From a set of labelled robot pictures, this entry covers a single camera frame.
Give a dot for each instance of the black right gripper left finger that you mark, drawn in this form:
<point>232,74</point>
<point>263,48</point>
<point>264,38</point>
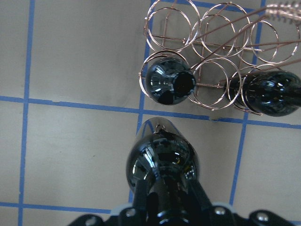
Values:
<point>140,195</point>

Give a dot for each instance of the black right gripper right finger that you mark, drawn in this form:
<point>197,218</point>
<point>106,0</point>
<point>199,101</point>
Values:
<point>199,198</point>

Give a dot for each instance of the copper wire wine basket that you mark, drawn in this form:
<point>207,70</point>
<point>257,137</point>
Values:
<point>223,42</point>

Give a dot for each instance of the dark glass wine bottle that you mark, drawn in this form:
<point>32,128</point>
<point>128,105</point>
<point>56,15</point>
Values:
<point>163,157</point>

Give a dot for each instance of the dark bottle in basket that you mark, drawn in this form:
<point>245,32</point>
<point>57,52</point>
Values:
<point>273,93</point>
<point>169,81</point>

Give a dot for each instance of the dark bottle in basket right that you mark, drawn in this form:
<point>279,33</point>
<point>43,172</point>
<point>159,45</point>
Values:
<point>169,81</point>

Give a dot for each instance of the dark bottle in basket left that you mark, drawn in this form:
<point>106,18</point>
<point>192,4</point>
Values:
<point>273,93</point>

